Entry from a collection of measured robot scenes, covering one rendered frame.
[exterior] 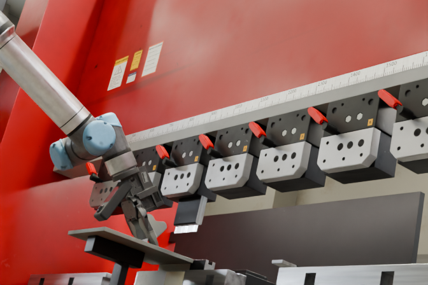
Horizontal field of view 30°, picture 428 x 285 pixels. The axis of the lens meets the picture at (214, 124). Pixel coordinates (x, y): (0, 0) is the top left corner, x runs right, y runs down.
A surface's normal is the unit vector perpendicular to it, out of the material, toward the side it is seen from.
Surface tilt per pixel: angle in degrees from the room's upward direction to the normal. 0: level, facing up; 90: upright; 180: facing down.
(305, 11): 90
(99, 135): 90
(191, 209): 90
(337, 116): 90
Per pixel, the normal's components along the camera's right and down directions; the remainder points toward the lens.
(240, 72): -0.76, -0.38
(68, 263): 0.61, -0.16
